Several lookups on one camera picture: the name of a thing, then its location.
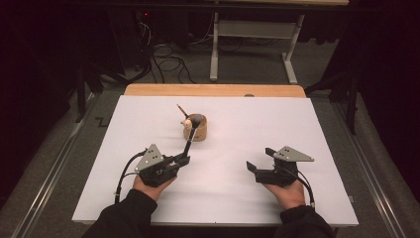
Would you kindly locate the round wooden brush holder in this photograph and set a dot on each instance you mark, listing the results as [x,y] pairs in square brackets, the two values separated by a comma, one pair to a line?
[199,132]

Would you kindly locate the aluminium floor rail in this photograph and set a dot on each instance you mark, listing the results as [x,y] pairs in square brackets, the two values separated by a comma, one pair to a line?
[373,172]
[49,183]

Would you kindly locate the white table board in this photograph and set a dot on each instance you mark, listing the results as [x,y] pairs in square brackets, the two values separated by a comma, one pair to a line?
[218,198]

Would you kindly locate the black computer case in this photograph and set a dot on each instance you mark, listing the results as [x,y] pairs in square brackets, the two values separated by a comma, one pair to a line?
[130,39]

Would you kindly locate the person's right hand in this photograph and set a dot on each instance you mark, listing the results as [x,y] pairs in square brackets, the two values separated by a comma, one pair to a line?
[290,196]

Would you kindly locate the thin black orange-tipped brush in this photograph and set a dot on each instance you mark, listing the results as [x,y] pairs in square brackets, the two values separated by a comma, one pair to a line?
[182,110]

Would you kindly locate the person's left hand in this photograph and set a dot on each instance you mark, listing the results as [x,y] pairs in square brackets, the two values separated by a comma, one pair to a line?
[152,191]

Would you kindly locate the black stand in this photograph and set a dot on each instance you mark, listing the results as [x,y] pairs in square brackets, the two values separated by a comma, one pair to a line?
[82,92]
[351,102]

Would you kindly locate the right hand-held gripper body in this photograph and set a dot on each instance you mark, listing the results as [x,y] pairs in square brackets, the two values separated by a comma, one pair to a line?
[290,155]

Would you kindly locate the white metal desk frame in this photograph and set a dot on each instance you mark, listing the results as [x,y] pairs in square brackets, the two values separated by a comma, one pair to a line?
[214,49]

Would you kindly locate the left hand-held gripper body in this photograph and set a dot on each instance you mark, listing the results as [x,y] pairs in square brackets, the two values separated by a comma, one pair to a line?
[151,158]

